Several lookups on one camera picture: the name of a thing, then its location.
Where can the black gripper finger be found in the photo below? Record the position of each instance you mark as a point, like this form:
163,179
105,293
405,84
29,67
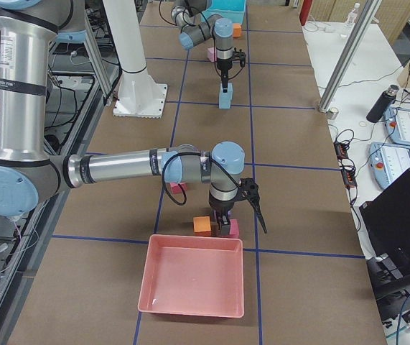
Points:
223,225
224,81

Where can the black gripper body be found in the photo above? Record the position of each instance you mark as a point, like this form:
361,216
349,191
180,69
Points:
220,207
223,65

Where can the light blue foam block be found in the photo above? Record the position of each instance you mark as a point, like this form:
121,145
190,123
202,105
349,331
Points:
224,100

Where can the magenta block near pink tray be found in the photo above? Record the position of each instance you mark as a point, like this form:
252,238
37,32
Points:
234,232

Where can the lilac pink foam block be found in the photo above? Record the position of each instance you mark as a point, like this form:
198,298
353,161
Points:
211,54

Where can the orange block near pink tray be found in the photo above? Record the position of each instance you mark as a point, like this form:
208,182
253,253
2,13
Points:
202,226

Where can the orange block near bin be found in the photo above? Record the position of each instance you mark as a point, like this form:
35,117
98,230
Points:
237,30

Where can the red block beside green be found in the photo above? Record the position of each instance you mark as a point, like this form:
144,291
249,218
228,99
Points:
177,188

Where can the blue plastic bin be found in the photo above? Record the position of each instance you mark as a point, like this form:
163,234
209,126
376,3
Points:
233,9

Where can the pink plastic tray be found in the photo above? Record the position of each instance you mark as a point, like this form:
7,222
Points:
193,276

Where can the small metal cylinder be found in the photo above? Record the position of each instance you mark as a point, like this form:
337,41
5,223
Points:
332,113

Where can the black water bottle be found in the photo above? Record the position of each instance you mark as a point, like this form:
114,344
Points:
382,104

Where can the teach pendant near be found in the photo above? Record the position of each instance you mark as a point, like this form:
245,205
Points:
388,161

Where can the teach pendant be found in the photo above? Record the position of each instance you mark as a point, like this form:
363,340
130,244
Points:
388,161
397,122

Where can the black laptop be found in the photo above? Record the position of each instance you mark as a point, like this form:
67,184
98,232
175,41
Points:
387,217

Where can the teach pendant far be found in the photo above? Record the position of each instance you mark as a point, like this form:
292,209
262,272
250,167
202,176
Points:
397,122

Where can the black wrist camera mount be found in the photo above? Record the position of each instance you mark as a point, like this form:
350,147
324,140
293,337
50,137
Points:
239,56
250,193

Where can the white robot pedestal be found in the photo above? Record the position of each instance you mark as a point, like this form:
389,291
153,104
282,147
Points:
138,94

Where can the aluminium frame post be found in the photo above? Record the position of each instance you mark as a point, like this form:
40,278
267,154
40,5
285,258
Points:
351,46

